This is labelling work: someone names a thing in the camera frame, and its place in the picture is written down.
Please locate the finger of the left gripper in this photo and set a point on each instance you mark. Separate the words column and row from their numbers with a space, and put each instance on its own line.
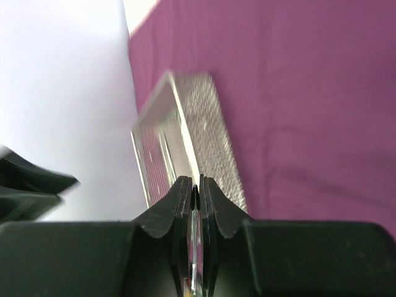
column 29, row 191

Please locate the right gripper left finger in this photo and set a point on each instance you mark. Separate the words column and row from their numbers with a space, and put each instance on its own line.
column 144, row 257

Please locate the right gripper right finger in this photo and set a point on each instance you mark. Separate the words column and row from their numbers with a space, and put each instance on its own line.
column 247, row 257

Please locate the wire mesh instrument tray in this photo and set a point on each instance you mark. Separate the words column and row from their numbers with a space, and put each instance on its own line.
column 181, row 132

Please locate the purple cloth wrap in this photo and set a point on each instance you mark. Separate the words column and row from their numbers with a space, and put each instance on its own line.
column 307, row 90

